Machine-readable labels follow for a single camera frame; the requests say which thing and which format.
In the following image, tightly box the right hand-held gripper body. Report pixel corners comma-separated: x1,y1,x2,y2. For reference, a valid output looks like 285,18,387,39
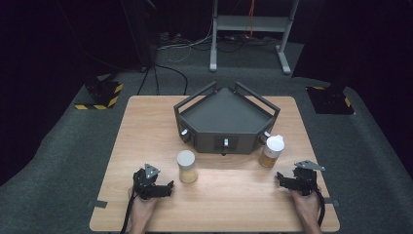
291,159,326,197

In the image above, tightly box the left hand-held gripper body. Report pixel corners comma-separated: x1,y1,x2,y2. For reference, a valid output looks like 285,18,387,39
132,163,164,200

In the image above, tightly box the grey lid seasoning jar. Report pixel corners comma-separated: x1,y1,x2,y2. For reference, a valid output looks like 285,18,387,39
175,149,199,184

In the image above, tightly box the white lid seasoning jar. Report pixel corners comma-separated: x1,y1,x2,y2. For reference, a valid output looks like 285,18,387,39
258,134,286,169

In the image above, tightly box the dark grey corner rack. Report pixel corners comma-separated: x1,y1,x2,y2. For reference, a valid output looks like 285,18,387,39
172,80,282,157

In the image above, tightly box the person's left hand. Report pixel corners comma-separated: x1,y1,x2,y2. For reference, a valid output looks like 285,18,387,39
128,189,160,226

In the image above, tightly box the person's right hand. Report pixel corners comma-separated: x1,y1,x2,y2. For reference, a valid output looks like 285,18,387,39
289,189,321,226

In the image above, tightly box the yellow black floor block right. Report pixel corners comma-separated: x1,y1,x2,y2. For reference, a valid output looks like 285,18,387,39
305,85,356,116

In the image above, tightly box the yellow black striped stand base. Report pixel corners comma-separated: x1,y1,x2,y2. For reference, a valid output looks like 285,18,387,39
74,75,125,111

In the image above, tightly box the grey metal stand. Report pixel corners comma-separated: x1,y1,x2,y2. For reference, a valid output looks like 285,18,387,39
208,0,300,75

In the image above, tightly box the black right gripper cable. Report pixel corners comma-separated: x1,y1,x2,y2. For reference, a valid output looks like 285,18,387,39
314,187,326,228

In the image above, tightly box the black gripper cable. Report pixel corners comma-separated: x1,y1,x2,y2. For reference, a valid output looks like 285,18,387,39
314,187,326,228
120,187,137,234

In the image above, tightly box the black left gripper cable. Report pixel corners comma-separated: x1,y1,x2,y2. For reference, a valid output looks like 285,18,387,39
120,187,137,234

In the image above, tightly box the black floor cable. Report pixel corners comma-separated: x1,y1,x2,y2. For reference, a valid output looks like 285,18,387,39
135,62,190,97

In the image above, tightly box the white floor cable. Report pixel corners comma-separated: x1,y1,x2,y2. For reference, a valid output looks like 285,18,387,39
157,19,216,63

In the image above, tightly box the bundle of black cables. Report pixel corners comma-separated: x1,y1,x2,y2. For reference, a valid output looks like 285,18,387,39
189,33,281,54

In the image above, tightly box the orange cable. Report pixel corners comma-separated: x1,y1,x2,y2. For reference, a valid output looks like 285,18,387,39
244,0,256,39

